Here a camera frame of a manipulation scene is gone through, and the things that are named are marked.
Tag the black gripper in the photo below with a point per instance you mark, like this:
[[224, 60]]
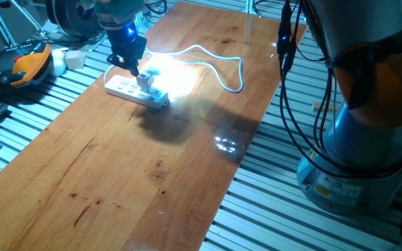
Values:
[[126, 42]]

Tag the white bulb holder with bulb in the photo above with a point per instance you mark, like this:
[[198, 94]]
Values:
[[145, 81]]

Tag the white power strip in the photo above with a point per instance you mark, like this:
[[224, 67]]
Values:
[[124, 89]]

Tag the small wooden cube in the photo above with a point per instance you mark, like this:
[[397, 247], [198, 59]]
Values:
[[74, 60]]

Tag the white rounded object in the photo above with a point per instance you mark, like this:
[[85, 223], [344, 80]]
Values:
[[58, 62]]

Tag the black filament spool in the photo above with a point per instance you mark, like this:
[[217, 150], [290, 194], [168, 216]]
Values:
[[68, 15]]

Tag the orange and black teach pendant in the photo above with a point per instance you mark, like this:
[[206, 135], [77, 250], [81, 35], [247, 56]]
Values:
[[26, 66]]

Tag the wooden board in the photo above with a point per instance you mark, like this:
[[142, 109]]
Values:
[[134, 195]]

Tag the small wooden stick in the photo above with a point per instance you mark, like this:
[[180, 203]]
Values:
[[323, 106]]

